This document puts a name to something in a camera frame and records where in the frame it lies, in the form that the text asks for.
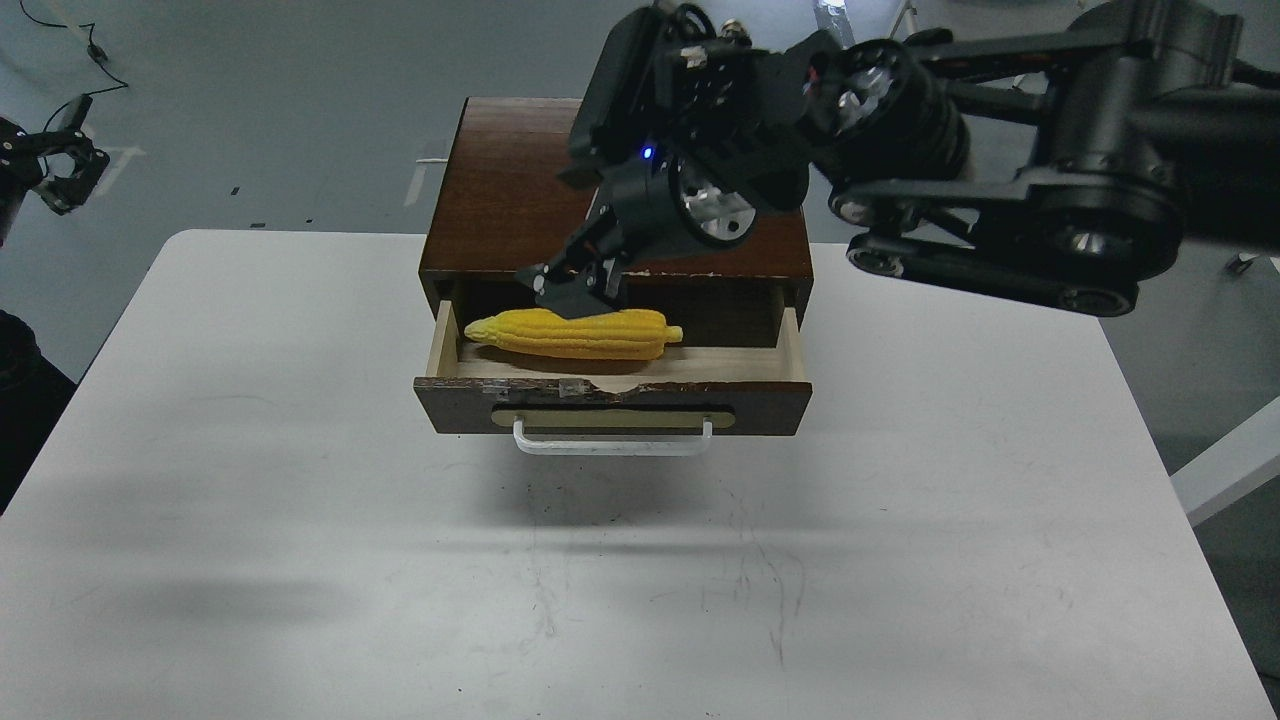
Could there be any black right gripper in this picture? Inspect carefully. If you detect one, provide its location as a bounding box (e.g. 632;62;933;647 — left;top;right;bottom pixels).
515;142;765;316

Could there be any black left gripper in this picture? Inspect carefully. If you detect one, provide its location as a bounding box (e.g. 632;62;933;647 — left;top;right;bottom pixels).
0;95;110;246

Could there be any black cable on floor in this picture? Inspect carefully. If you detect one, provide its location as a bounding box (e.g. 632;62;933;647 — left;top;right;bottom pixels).
18;0;131;131

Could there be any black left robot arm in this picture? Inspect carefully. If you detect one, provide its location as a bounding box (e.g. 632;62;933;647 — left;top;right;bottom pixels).
1;94;110;509

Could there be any dark wooden cabinet box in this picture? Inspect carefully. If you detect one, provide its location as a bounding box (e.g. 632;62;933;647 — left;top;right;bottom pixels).
419;96;814;315

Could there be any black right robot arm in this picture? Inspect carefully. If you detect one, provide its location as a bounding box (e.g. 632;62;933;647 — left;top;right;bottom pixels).
516;1;1279;319

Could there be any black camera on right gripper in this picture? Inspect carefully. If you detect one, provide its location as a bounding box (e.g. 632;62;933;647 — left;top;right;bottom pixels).
559;1;831;213

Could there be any wooden drawer with white handle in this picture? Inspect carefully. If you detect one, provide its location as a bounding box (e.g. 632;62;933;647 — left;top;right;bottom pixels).
413;281;813;437

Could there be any yellow corn cob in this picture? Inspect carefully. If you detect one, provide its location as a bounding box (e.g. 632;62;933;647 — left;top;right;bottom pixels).
463;307;684;363

